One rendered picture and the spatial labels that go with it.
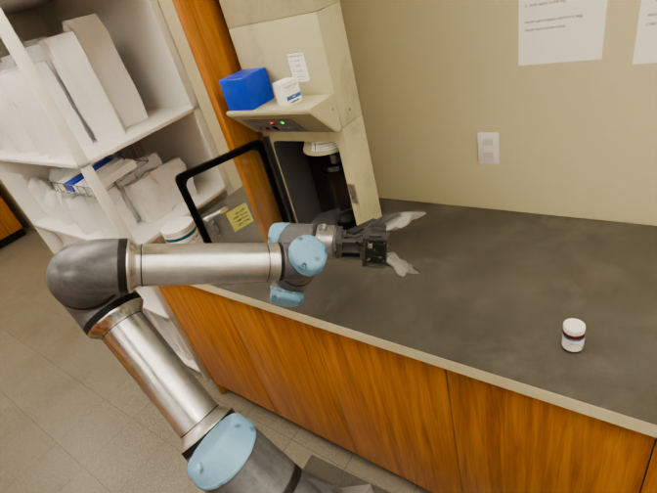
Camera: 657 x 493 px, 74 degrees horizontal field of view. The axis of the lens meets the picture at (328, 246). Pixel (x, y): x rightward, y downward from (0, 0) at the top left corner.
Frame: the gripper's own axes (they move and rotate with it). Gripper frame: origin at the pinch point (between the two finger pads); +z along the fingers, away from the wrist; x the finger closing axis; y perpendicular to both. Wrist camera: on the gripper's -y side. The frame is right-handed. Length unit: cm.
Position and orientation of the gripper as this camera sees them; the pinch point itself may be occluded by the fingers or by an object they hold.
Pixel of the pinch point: (423, 242)
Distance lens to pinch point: 102.8
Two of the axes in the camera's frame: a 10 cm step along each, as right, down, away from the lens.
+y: -1.2, 4.3, -8.9
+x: 0.0, -9.0, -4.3
